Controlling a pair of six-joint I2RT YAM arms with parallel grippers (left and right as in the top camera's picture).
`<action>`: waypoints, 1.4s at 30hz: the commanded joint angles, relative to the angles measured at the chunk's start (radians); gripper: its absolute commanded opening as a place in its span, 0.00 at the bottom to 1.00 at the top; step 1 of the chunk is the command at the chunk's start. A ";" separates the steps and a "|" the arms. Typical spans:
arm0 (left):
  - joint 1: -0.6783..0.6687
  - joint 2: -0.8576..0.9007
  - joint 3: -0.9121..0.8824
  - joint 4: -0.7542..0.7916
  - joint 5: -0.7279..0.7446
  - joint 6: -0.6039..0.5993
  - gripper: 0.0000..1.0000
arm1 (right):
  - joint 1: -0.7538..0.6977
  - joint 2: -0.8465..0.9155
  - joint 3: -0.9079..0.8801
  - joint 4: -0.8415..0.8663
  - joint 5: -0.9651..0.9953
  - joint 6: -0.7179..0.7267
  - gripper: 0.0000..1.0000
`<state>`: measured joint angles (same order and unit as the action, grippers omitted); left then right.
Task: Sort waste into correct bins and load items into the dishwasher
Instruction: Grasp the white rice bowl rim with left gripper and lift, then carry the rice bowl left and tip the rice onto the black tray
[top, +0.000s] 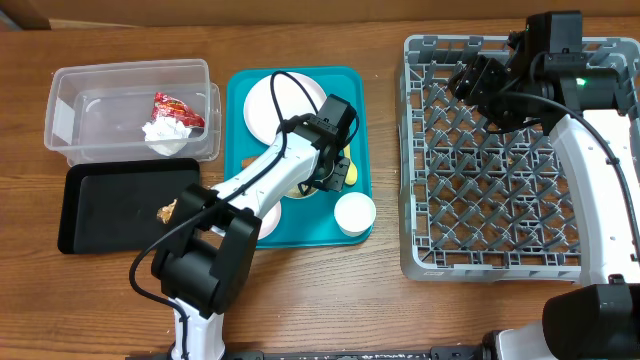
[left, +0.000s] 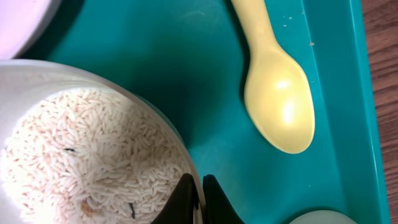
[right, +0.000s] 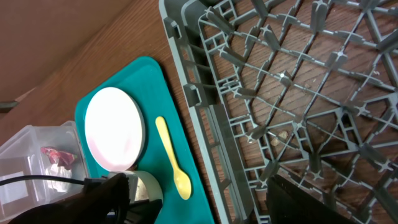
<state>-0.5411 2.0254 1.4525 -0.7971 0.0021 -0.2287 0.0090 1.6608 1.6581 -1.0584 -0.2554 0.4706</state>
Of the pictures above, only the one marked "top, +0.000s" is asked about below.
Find teal serving tray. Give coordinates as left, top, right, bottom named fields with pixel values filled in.
left=224, top=66, right=373, bottom=249

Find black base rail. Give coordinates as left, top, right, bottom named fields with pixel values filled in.
left=124, top=344, right=496, bottom=360

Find white cup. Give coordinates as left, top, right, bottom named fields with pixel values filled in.
left=334, top=192, right=377, bottom=237

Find brown food scrap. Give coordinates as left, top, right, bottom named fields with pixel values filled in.
left=156, top=199, right=177, bottom=224

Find grey dishwasher rack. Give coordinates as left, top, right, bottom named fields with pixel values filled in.
left=398, top=35, right=639, bottom=283

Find large white plate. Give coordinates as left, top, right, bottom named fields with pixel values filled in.
left=243, top=72, right=327, bottom=146

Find white napkin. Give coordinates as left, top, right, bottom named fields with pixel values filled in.
left=142, top=116, right=191, bottom=141

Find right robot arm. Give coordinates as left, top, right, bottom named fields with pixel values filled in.
left=448, top=11, right=639, bottom=359

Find brown carrot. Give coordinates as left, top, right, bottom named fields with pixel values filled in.
left=241, top=156, right=258, bottom=171

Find white bowl with rice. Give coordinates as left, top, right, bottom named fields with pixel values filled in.
left=285, top=183, right=317, bottom=199

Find clear plastic bin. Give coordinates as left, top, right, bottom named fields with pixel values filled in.
left=44, top=59, right=222, bottom=166

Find black plastic tray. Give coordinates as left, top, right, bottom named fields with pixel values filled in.
left=57, top=158, right=201, bottom=254

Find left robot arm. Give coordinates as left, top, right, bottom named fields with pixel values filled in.
left=151, top=95, right=359, bottom=359

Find red snack wrapper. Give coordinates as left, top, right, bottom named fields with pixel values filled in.
left=151, top=92, right=205, bottom=128

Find yellow plastic spoon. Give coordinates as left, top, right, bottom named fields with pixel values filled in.
left=343, top=145, right=358, bottom=186

